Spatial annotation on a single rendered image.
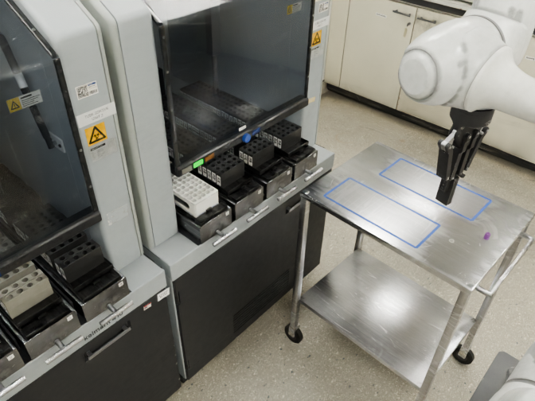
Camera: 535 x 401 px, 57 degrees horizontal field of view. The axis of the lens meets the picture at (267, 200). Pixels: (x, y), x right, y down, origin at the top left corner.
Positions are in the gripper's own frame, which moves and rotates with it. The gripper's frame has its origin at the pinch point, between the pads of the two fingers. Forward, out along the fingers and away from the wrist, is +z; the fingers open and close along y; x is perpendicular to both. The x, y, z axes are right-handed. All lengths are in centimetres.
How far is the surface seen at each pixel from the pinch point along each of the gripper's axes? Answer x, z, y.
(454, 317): -5, 49, 16
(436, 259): 6.2, 37.2, 17.8
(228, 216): 59, 42, -19
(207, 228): 57, 41, -28
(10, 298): 53, 33, -84
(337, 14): 221, 57, 173
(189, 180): 73, 33, -25
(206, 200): 61, 34, -25
